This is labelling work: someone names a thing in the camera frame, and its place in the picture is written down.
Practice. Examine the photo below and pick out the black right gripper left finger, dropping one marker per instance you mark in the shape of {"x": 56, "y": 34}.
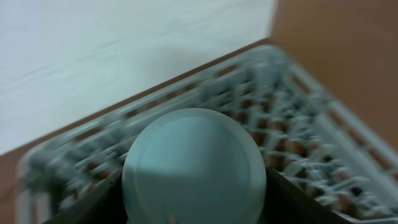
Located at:
{"x": 104, "y": 205}

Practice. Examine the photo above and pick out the light blue plastic cup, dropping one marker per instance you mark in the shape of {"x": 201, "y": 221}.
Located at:
{"x": 194, "y": 166}

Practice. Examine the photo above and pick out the grey dishwasher rack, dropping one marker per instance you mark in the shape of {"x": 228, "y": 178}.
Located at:
{"x": 302, "y": 132}

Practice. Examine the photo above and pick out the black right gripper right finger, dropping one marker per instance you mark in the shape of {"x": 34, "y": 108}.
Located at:
{"x": 286, "y": 204}

